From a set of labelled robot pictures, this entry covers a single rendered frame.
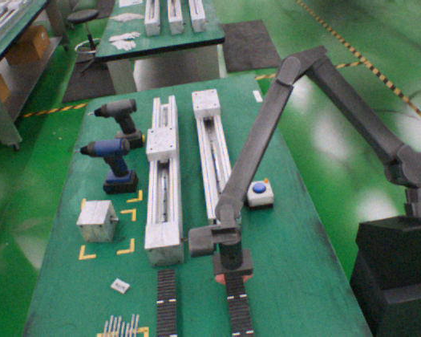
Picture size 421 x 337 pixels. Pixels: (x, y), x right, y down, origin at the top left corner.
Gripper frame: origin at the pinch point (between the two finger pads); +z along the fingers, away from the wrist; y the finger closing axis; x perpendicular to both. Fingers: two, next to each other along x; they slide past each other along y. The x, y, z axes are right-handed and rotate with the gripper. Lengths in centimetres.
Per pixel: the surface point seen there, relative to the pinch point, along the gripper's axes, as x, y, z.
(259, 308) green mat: 7.7, -5.6, 3.3
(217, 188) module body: -35.0, 0.4, -2.3
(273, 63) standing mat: -296, -81, 79
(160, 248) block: -10.4, 19.4, -5.2
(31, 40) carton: -357, 179, 37
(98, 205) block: -31, 40, -6
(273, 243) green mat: -12.8, -14.1, 3.2
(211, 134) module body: -67, -1, -2
